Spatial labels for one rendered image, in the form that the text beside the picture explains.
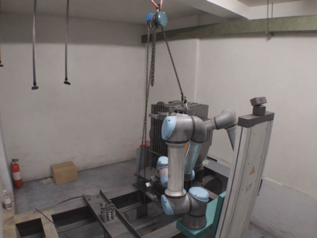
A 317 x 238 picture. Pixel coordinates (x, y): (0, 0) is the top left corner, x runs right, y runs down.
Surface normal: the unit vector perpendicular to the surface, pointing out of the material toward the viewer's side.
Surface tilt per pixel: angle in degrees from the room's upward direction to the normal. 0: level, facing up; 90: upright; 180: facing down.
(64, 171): 90
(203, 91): 90
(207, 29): 90
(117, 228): 0
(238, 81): 90
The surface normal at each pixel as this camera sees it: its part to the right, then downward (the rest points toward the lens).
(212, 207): 0.04, -0.97
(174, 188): -0.17, 0.07
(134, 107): 0.58, 0.21
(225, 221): -0.80, 0.11
